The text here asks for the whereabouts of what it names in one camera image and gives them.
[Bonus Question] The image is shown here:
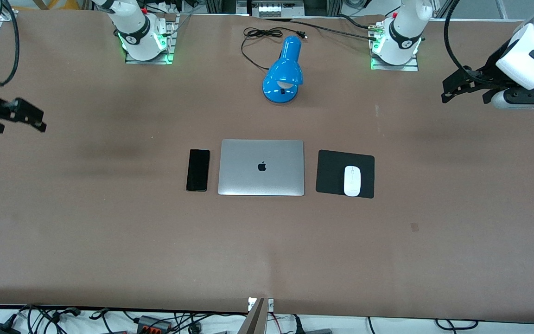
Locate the white computer mouse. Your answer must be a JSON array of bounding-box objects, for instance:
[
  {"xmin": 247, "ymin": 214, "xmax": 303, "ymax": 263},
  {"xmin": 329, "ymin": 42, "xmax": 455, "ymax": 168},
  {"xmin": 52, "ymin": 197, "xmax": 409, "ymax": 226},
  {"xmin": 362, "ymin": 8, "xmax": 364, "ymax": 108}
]
[{"xmin": 343, "ymin": 166, "xmax": 361, "ymax": 197}]

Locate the black smartphone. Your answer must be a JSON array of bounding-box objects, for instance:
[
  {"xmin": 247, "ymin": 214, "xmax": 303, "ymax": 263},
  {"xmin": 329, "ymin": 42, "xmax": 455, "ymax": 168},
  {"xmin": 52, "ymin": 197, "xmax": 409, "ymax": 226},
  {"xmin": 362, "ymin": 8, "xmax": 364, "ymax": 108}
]
[{"xmin": 186, "ymin": 149, "xmax": 211, "ymax": 192}]

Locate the black mouse pad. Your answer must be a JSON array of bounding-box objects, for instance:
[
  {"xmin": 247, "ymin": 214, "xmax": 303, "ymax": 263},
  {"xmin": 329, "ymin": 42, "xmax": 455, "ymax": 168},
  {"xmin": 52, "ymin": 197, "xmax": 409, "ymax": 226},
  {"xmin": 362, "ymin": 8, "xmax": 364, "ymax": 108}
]
[{"xmin": 315, "ymin": 149, "xmax": 375, "ymax": 199}]

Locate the blue desk lamp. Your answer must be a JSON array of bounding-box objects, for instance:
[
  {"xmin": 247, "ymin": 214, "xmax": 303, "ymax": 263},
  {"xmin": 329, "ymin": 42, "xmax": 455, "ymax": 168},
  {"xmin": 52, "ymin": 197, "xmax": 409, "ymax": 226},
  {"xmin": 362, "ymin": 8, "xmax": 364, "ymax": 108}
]
[{"xmin": 262, "ymin": 35, "xmax": 304, "ymax": 104}]

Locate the white power strip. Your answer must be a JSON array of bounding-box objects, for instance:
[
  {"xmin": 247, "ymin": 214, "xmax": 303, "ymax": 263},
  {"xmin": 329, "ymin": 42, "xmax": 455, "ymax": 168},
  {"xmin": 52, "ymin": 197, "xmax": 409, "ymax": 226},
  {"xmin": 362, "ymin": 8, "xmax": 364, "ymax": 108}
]
[{"xmin": 250, "ymin": 0, "xmax": 294, "ymax": 18}]

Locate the silver closed laptop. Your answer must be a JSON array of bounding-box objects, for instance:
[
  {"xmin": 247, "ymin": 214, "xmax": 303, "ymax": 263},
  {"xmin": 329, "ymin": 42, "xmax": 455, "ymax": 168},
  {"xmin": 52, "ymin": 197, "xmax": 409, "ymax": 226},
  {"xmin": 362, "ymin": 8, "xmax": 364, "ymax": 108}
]
[{"xmin": 217, "ymin": 139, "xmax": 305, "ymax": 197}]

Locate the grey connector with red levers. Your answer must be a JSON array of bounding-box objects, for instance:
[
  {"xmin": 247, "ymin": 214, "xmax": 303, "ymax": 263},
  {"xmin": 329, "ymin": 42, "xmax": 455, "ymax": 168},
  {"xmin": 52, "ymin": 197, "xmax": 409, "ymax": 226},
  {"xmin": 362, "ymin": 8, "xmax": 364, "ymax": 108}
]
[{"xmin": 136, "ymin": 315, "xmax": 173, "ymax": 333}]

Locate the brown table cover sheet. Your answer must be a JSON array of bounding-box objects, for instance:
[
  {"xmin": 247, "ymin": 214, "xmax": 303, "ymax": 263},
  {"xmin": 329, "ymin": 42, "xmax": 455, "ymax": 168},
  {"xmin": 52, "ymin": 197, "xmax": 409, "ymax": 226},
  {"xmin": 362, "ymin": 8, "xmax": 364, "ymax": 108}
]
[{"xmin": 0, "ymin": 9, "xmax": 534, "ymax": 325}]

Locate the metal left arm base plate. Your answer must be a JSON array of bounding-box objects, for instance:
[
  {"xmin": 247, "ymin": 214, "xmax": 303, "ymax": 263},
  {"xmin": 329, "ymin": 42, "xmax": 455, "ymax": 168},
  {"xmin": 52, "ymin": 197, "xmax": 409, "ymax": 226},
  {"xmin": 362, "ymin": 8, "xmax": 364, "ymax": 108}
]
[{"xmin": 370, "ymin": 21, "xmax": 420, "ymax": 71}]

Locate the thin black cable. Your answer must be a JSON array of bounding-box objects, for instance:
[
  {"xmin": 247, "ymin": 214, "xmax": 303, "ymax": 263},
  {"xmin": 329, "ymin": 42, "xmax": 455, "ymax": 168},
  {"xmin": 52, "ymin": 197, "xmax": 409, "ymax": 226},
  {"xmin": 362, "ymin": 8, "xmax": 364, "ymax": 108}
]
[{"xmin": 337, "ymin": 13, "xmax": 374, "ymax": 30}]

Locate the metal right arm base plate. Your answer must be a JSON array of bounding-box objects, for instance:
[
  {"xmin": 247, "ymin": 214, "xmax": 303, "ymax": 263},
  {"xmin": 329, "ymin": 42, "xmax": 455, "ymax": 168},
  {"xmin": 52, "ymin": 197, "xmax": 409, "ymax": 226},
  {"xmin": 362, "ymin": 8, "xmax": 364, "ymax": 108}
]
[{"xmin": 125, "ymin": 13, "xmax": 176, "ymax": 65}]

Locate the black braided cable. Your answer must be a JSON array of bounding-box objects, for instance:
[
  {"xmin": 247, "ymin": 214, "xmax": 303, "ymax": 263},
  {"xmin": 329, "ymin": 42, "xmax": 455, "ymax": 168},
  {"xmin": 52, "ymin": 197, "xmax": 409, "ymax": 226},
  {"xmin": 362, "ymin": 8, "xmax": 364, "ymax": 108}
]
[{"xmin": 265, "ymin": 17, "xmax": 380, "ymax": 42}]

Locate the black lamp power cord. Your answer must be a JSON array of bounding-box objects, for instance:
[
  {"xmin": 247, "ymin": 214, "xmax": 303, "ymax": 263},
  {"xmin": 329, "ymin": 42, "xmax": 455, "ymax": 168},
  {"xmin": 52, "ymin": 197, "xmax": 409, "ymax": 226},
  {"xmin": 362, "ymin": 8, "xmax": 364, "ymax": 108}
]
[{"xmin": 241, "ymin": 27, "xmax": 308, "ymax": 71}]

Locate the black cable clip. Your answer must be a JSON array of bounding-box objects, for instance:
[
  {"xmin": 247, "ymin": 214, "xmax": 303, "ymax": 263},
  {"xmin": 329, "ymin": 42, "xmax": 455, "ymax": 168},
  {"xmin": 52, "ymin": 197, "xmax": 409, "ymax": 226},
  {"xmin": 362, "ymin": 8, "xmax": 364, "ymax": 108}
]
[{"xmin": 50, "ymin": 307, "xmax": 81, "ymax": 321}]

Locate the black looped floor cable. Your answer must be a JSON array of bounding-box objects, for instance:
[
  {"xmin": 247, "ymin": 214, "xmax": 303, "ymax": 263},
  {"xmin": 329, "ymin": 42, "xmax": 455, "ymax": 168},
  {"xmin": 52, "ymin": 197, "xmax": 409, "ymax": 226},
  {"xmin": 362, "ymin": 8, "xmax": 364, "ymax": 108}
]
[{"xmin": 435, "ymin": 319, "xmax": 479, "ymax": 330}]

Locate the white metal bracket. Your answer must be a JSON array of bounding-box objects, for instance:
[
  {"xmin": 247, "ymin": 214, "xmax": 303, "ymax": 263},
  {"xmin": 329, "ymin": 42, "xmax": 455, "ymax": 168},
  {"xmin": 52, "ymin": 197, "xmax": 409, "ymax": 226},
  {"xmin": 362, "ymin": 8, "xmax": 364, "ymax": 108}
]
[{"xmin": 248, "ymin": 297, "xmax": 275, "ymax": 312}]

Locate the aluminium profile post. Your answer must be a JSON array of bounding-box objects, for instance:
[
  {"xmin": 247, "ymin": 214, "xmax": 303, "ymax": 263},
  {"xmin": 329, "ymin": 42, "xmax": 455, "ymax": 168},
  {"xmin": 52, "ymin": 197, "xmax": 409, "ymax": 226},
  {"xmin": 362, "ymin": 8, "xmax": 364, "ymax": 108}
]
[{"xmin": 237, "ymin": 298, "xmax": 267, "ymax": 334}]

